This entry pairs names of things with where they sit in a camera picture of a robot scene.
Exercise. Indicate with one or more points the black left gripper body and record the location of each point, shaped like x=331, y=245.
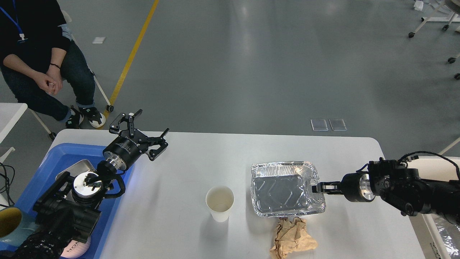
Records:
x=124, y=152

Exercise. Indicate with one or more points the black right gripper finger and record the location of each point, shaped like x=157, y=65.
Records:
x=329, y=188

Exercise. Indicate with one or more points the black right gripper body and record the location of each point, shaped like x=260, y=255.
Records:
x=356, y=187

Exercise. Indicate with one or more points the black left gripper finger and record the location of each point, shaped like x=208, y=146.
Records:
x=129, y=132
x=153, y=146

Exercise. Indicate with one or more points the small stainless steel tray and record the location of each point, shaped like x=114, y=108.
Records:
x=82, y=166

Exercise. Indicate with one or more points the aluminium foil tray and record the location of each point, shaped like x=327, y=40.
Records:
x=284, y=188

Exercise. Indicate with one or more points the white paper cup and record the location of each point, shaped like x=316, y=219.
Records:
x=220, y=200

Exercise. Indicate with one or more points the pink ribbed mug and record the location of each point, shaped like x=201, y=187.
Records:
x=76, y=249

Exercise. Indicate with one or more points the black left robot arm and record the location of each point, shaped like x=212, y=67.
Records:
x=69, y=209

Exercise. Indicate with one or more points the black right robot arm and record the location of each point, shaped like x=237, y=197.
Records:
x=399, y=186

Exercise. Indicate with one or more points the crumpled brown paper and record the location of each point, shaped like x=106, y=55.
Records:
x=290, y=235

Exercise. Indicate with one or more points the clear floor plate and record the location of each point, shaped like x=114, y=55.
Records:
x=319, y=125
x=337, y=124

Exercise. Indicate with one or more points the person in dark clothes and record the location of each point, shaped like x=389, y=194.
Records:
x=43, y=66

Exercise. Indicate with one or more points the white plastic bin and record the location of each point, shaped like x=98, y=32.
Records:
x=431, y=167

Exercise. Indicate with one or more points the crumpled foil in bin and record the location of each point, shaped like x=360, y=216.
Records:
x=450, y=235

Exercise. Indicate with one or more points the white side table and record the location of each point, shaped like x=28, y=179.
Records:
x=10, y=113

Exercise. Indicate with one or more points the grey office chair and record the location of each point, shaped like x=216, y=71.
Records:
x=109, y=107

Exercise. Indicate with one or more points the teal ceramic mug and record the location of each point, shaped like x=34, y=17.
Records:
x=16, y=226

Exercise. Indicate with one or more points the white wheeled chair base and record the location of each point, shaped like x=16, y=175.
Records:
x=436, y=38

